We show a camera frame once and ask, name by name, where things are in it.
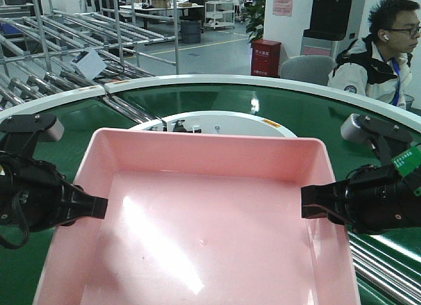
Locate white outer conveyor rail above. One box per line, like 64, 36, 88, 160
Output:
1, 75, 420, 139

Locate red fire extinguisher box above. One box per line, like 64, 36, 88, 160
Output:
251, 39, 282, 78

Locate pink plastic bin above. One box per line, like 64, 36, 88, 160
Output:
34, 129, 360, 304

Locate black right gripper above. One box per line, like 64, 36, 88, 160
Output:
301, 162, 420, 234

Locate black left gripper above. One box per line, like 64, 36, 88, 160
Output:
1, 152, 108, 231

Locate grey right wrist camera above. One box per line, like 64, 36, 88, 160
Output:
1, 113, 64, 142

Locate steel conveyor rollers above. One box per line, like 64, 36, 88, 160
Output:
349, 231, 420, 304

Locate metal roller rack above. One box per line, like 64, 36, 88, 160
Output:
1, 0, 179, 110

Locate grey office chair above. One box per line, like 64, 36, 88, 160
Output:
280, 55, 335, 86

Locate black cable loop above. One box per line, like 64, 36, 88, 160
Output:
0, 189, 31, 250

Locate white box on rack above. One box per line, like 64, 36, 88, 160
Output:
70, 49, 107, 80

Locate green circuit board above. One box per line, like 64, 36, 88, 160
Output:
391, 145, 420, 197

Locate seated man with glasses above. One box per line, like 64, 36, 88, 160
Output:
328, 0, 420, 109

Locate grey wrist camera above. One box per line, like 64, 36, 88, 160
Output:
340, 113, 413, 152
1, 113, 64, 142

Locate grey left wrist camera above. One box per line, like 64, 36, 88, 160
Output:
340, 113, 413, 152

